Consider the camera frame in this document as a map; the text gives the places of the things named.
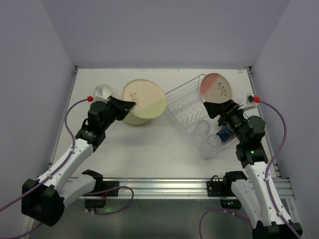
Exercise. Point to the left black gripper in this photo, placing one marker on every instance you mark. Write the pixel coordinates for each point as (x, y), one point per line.
(115, 107)

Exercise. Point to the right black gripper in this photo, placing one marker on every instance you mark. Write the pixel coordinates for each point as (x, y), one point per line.
(228, 112)

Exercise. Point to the white ceramic bowl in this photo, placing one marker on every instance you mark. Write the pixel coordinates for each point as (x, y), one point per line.
(104, 85)

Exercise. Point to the cream plate orange patch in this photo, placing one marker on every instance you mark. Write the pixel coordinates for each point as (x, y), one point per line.
(214, 88)

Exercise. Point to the cream plate green patch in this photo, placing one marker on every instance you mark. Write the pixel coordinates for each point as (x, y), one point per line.
(134, 120)

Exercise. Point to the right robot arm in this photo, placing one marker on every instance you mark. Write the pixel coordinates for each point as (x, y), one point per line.
(254, 186)

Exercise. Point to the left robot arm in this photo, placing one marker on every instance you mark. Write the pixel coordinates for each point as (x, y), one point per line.
(45, 198)

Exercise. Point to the clear glass far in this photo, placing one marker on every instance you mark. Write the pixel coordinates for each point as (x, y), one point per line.
(203, 127)

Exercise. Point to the clear glass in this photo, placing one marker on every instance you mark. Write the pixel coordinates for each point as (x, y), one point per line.
(203, 127)
(213, 141)

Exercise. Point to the blue mug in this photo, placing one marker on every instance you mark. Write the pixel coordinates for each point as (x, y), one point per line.
(226, 134)

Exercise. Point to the clear glass near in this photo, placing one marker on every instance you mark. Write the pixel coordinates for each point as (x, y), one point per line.
(213, 141)

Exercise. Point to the white wire dish rack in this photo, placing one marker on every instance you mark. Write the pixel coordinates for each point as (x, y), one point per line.
(185, 93)

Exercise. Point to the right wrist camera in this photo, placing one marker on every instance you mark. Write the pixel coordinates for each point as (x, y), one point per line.
(249, 104)

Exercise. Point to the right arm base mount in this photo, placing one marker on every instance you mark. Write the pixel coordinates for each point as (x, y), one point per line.
(215, 188)

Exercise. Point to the aluminium mounting rail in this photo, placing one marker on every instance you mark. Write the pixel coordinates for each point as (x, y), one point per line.
(154, 188)

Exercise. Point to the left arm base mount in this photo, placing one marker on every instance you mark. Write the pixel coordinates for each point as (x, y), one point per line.
(104, 190)

